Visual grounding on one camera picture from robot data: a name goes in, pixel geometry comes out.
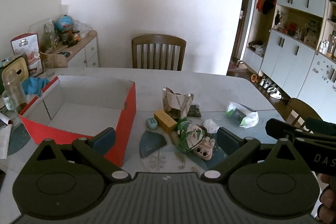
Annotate wooden tray holder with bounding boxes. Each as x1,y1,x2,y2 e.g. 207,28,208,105
39,52,68,68

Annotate clear crinkled plastic bag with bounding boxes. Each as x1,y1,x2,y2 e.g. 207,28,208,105
203,118,219,134

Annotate teal pencil sharpener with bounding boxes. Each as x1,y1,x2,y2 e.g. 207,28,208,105
146,117,158,130

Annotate dark green small packet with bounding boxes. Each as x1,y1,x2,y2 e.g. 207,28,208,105
187,104,202,118

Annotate red white cardboard box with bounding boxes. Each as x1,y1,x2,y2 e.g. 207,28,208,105
19,76,137,166

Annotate silver foil snack bag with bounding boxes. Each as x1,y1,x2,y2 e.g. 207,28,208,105
162,87,194,119

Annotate right hand with glove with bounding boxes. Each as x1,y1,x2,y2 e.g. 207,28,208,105
317,174,335,224

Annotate yellow small box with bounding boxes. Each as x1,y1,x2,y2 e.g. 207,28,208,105
154,110,177,134

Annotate beige plush keychain figure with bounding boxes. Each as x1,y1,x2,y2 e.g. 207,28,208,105
193,136,216,161

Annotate green white doll toy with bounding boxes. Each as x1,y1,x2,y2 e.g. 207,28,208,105
177,119,206,153

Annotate white green plastic packet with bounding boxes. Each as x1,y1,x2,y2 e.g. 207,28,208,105
226,102,259,128

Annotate blue cloth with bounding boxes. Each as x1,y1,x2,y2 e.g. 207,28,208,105
22,77,49,96

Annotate blue globe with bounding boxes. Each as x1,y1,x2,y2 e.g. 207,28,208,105
55,15,73,32

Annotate yellow tissue box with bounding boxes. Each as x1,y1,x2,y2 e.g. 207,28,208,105
1,55,29,93

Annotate white sideboard wooden top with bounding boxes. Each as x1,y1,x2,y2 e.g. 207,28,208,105
51,30,99,68

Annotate clear glass jar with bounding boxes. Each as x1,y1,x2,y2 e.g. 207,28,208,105
2,69,27,113

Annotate brown wooden chair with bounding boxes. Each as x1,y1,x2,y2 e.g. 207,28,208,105
131,34,187,71

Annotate red white snack bag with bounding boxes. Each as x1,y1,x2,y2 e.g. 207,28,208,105
10,33,43,77

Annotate white wall cabinet unit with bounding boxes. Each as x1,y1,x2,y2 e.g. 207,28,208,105
243,0,335,122

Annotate white mug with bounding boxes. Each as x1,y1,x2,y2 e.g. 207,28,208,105
2,91,15,111

